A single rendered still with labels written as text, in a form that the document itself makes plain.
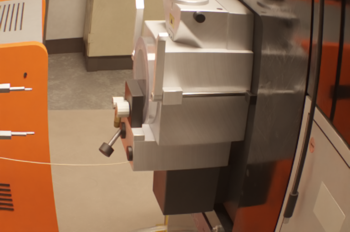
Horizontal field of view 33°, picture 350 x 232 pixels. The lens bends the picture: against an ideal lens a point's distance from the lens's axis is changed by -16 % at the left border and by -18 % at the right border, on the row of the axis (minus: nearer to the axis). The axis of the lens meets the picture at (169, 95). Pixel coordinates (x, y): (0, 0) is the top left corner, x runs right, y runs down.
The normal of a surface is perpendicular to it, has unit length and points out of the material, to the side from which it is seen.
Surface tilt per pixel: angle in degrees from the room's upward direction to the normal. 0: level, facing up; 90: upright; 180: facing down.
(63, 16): 90
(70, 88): 0
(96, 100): 0
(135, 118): 90
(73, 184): 0
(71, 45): 90
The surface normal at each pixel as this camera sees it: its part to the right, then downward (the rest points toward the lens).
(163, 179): -0.97, 0.03
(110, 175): 0.07, -0.92
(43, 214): 0.22, 0.40
